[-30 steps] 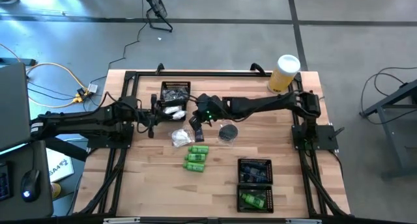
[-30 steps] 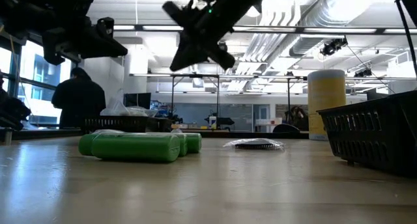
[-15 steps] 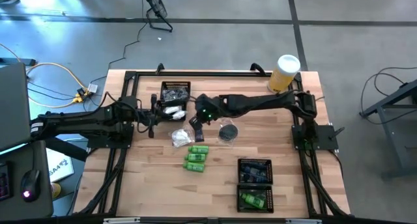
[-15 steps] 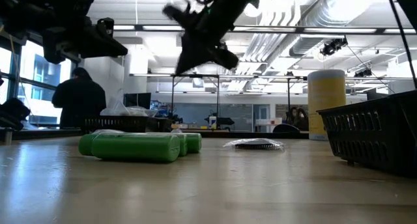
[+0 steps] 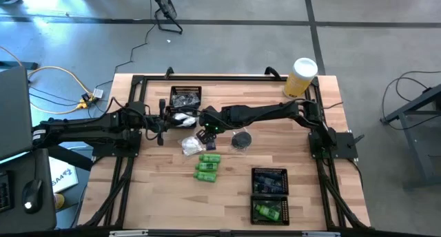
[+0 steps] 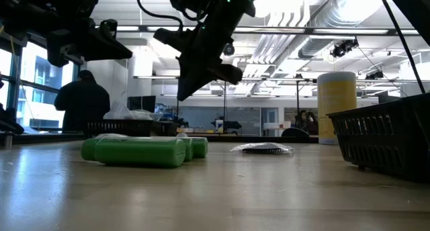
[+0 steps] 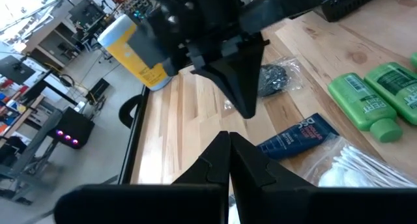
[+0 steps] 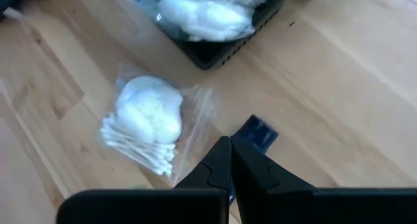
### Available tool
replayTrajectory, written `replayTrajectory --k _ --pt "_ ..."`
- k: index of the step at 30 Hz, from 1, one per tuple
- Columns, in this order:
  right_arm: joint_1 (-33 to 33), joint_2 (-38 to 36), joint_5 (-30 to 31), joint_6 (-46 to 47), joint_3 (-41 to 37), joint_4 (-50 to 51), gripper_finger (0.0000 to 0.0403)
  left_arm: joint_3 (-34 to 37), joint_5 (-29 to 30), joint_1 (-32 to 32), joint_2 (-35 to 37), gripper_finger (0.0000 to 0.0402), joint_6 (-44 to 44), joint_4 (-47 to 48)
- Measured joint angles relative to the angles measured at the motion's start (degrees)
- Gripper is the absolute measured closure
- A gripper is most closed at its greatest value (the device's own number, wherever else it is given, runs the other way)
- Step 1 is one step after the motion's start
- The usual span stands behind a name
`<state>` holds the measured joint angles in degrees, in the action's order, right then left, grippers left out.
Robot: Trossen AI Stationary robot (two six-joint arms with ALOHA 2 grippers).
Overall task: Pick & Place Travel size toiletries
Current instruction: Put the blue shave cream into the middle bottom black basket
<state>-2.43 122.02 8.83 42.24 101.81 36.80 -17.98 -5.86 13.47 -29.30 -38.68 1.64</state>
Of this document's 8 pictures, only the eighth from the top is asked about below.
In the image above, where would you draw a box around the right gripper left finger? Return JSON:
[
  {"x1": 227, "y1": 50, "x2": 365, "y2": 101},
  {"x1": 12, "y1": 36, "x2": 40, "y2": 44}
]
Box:
[{"x1": 56, "y1": 135, "x2": 232, "y2": 224}]

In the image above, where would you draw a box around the large cotton swab bag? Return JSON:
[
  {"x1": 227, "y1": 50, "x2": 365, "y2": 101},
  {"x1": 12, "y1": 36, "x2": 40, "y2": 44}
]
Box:
[{"x1": 98, "y1": 64, "x2": 216, "y2": 187}]

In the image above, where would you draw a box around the small cotton ball bag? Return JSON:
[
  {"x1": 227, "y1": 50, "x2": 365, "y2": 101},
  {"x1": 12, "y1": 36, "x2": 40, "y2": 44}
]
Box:
[{"x1": 140, "y1": 0, "x2": 270, "y2": 43}]

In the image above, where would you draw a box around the black plastic mesh basket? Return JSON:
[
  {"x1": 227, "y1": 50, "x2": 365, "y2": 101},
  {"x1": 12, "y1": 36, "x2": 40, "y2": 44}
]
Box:
[{"x1": 128, "y1": 0, "x2": 293, "y2": 71}]

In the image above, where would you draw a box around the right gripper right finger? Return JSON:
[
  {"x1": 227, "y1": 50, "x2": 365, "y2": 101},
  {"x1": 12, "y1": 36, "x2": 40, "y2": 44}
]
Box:
[{"x1": 231, "y1": 135, "x2": 417, "y2": 224}]

